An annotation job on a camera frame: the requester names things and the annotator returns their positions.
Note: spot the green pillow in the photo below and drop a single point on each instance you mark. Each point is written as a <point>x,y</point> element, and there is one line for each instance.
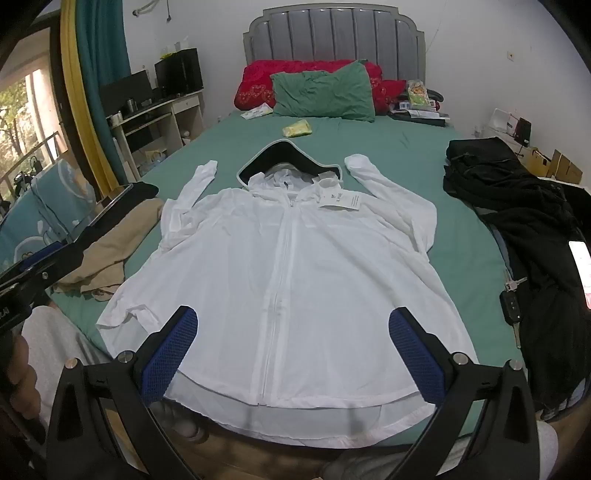
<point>323,97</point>

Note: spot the black car key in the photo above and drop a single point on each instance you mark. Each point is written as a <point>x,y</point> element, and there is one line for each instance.
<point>508,307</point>

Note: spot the black monitor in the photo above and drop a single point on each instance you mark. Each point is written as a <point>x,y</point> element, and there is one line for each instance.
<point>124,92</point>

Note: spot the black computer case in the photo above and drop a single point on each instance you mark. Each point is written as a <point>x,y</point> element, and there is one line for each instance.
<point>180,71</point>

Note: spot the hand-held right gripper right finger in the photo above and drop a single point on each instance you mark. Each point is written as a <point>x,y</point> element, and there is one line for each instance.
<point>415,355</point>

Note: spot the grey slipper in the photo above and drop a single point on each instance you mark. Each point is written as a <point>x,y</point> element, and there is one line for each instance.
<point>180,417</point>

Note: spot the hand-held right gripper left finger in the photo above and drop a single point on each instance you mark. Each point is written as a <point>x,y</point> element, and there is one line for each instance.
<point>171,350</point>

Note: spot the beige pants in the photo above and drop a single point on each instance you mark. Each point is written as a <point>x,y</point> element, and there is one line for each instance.
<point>106,258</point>

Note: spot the pile of black clothes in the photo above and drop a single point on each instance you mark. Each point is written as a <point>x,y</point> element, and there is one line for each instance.
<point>531,207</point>

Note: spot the white t-shirt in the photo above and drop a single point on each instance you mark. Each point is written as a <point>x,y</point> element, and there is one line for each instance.
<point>300,286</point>

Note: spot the red patterned pillow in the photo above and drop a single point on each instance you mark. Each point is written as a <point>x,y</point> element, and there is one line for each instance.
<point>254,87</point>

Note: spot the yellow packet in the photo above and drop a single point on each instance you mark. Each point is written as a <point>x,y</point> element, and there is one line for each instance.
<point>298,128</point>

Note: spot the cardboard boxes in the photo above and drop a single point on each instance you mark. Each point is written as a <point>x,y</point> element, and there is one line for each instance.
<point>561,168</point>

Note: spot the person's left hand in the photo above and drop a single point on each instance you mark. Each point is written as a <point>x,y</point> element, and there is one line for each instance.
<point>21,374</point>

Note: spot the pile of packets and books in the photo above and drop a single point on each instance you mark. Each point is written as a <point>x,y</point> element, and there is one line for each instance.
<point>418,99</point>

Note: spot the yellow curtain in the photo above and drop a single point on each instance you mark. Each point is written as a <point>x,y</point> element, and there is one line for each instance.
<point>81,92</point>

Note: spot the teal curtain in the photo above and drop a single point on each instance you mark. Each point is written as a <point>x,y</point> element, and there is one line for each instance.
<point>108,60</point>

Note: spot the small black cloth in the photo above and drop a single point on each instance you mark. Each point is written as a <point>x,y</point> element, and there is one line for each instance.
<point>145,190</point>

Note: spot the white flat packet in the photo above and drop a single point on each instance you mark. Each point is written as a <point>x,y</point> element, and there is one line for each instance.
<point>256,112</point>

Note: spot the bed with green sheet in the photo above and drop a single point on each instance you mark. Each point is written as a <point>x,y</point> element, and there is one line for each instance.
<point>406,147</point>

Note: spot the white wooden shelf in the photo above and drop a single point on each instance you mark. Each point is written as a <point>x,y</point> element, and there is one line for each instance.
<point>157,124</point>

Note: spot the white box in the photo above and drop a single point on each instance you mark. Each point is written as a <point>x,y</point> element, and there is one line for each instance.
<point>503,121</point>

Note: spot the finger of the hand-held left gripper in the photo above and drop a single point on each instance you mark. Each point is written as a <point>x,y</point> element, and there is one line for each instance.
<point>113,203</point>
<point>44,265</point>

